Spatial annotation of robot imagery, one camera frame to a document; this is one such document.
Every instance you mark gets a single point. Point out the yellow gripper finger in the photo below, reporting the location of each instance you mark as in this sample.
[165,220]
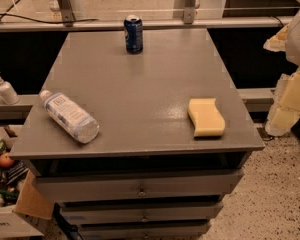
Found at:
[285,111]
[277,42]

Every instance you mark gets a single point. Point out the blue plastic water bottle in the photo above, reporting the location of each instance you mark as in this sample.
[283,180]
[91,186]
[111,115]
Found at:
[76,121]

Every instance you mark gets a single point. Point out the blue pepsi can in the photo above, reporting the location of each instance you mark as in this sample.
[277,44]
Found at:
[133,29]

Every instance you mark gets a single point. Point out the white pump dispenser bottle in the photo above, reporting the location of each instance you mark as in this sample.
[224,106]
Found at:
[7,93]

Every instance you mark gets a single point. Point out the yellow sponge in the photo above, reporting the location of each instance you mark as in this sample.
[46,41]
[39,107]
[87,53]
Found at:
[206,118]

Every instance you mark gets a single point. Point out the middle cabinet drawer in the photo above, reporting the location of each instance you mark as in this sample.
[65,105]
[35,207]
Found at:
[144,213]

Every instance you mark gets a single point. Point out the cabinet drawer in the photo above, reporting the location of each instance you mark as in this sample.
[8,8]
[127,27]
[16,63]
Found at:
[144,213]
[138,186]
[144,230]

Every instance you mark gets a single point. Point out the grey drawer cabinet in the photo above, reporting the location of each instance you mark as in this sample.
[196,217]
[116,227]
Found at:
[141,103]

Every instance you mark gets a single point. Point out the bottom cabinet drawer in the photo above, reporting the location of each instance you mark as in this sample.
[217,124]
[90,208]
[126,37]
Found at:
[144,230]

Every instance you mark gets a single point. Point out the top cabinet drawer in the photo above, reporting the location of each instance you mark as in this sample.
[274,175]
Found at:
[138,186]

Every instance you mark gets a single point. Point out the cardboard box with clutter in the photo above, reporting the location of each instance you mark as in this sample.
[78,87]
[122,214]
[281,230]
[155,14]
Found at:
[23,210]

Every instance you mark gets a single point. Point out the orange fruit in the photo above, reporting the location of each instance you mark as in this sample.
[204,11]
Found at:
[5,160]

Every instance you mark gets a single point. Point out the grey metal rail frame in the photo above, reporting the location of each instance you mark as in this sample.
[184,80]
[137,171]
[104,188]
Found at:
[26,15]

